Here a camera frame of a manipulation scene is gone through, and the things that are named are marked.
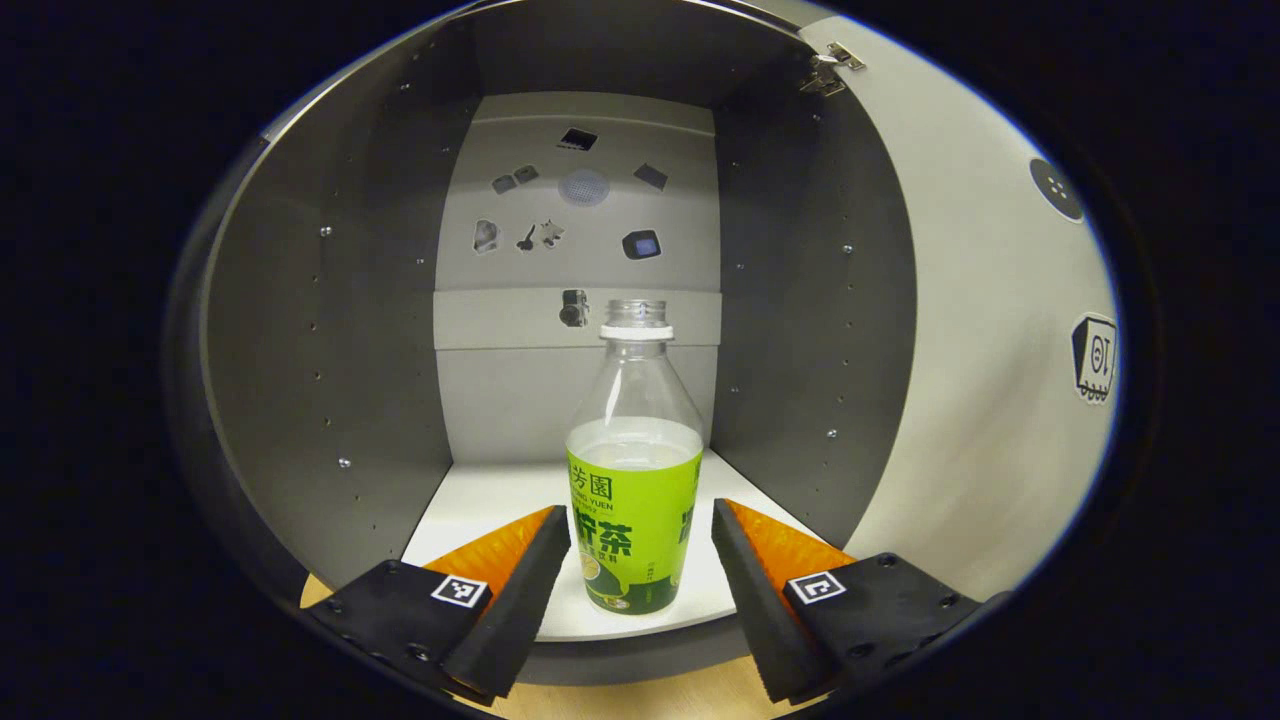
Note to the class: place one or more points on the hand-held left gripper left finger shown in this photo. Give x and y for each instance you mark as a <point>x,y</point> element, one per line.
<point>520,600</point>

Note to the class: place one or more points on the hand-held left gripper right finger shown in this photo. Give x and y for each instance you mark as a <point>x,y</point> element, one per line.
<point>760,610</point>

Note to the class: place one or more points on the green label plastic bottle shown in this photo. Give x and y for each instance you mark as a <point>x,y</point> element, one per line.
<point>630,520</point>

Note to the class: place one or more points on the grey cabinet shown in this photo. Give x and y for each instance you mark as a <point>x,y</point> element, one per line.
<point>330,350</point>

